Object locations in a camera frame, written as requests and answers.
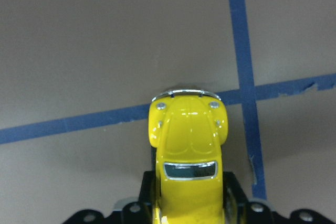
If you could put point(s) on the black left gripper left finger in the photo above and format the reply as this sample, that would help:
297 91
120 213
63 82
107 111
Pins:
147 194

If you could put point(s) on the yellow beetle toy car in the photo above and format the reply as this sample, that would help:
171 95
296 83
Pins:
187 128

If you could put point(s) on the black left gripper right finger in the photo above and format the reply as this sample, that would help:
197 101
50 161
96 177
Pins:
234 195

